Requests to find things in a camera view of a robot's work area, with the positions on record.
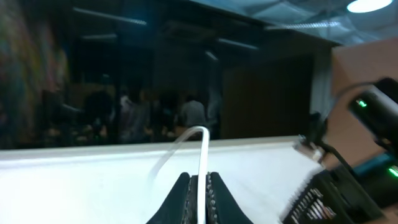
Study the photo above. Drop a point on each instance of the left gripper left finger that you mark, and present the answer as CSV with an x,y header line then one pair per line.
x,y
180,205

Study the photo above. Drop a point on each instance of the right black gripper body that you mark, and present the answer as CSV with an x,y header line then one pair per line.
x,y
344,199

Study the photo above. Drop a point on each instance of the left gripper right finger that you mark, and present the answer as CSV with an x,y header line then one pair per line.
x,y
221,206

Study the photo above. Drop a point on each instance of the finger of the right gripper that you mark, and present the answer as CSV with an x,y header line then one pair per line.
x,y
308,204

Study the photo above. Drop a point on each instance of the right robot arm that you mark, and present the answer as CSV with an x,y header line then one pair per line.
x,y
377,176

